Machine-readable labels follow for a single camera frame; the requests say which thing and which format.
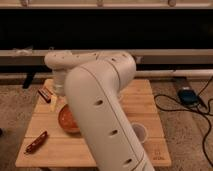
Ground brown snack bar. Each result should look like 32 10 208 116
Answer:
25 131 48 154
38 88 52 103

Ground brown snack bar back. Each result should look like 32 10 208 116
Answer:
38 88 52 103

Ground white sponge block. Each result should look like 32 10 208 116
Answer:
50 95 58 112

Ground black cable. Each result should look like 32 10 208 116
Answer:
153 75 213 168

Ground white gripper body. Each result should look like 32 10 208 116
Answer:
52 70 67 96

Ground blue power adapter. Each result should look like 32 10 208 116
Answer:
178 89 198 105

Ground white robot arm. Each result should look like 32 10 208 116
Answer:
44 51 155 171

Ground white paper cup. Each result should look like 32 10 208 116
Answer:
132 123 148 143

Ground brown snack bar front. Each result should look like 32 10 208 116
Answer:
25 131 48 154

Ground orange bowl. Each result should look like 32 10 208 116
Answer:
58 105 80 134

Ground wooden table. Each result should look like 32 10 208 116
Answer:
15 79 171 168

